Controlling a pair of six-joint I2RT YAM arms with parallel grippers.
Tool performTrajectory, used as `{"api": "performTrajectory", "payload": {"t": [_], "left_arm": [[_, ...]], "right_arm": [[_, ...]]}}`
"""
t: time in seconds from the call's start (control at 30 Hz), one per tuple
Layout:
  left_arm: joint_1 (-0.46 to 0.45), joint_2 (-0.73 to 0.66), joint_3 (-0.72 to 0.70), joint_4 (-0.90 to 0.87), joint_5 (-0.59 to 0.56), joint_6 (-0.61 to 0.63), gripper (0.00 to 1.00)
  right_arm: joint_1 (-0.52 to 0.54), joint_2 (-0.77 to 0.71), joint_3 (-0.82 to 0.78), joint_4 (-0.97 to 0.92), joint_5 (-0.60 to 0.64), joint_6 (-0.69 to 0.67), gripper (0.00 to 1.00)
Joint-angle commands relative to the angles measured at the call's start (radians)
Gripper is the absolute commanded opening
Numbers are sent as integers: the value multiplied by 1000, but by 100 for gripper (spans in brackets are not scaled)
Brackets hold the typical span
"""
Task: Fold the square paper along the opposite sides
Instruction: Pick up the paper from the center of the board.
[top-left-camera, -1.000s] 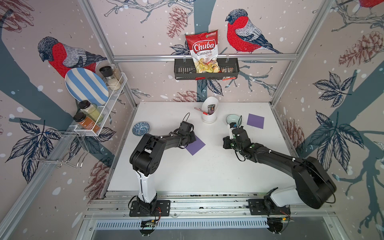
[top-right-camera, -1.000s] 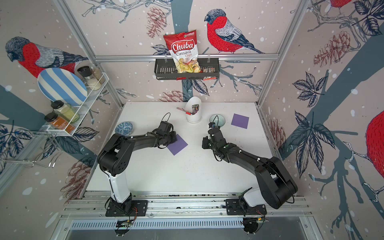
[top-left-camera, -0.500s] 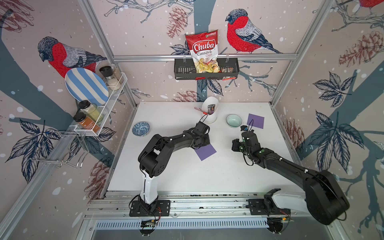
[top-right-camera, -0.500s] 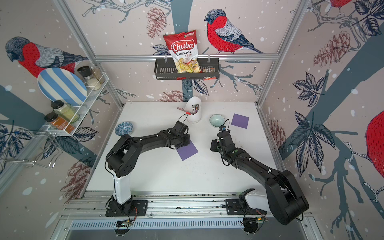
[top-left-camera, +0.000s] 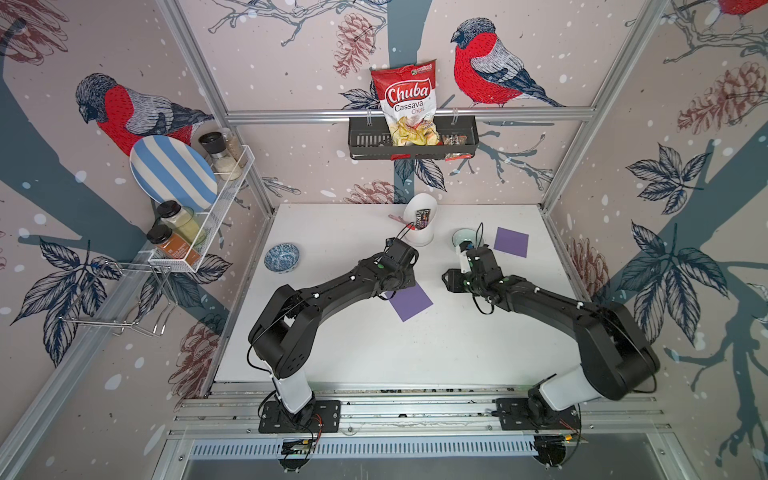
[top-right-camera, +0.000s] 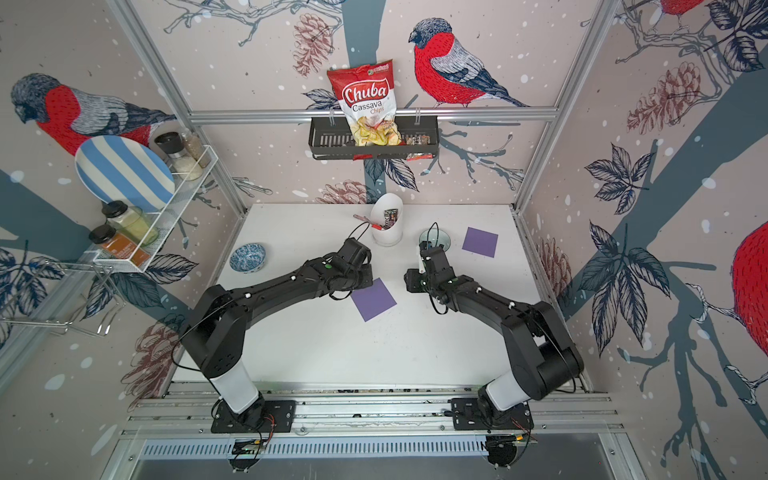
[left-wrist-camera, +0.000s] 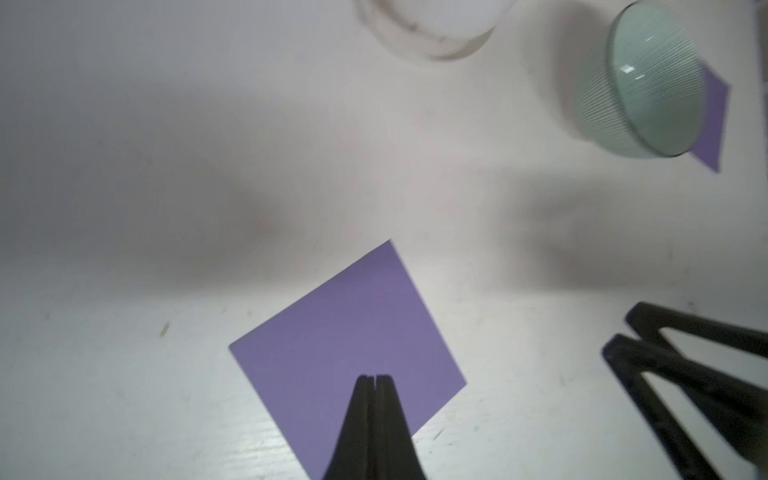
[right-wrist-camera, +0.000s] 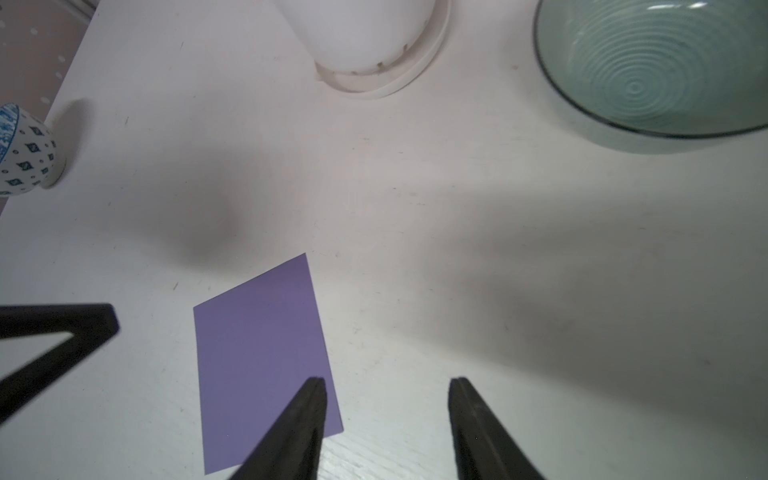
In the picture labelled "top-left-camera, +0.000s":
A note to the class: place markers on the white utensil cup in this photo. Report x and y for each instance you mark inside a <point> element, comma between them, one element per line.
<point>421,212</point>

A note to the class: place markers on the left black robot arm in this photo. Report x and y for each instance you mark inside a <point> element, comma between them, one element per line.
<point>285,332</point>

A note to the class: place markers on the red Chuba chips bag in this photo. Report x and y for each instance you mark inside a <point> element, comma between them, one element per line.
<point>408,100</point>

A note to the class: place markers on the black lid spice grinder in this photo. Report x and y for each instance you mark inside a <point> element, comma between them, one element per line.
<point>224,164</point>

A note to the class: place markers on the light green glass bowl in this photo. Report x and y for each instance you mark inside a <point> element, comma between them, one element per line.
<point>462,235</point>

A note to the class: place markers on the blue patterned bowl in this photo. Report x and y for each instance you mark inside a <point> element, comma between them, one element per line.
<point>282,258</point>

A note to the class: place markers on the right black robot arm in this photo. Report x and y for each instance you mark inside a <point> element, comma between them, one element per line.
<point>615,357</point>

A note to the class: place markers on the black hanging wire basket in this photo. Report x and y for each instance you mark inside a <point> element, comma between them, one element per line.
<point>369,139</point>

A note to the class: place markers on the small seed spice jar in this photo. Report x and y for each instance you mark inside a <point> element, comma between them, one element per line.
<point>234,146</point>

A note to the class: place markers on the green sauce jar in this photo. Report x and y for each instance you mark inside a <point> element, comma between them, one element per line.
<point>181,220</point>

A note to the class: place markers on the orange sauce jar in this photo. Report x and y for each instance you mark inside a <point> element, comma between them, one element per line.
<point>172,245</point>

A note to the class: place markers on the red handled tool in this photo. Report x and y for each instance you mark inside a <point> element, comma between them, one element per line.
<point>406,224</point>

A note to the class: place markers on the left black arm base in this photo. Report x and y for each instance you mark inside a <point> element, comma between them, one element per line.
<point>317,417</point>

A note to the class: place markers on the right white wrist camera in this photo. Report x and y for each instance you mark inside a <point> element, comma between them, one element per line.
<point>464,261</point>

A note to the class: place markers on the blue white striped plate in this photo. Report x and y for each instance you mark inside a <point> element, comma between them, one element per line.
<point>168,169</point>

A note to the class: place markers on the white wire wall shelf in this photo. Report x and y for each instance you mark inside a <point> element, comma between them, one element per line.
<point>210,221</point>

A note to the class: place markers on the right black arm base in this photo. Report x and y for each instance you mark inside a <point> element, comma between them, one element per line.
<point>533,413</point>

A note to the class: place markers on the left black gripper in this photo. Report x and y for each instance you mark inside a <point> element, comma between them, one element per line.
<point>411,280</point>

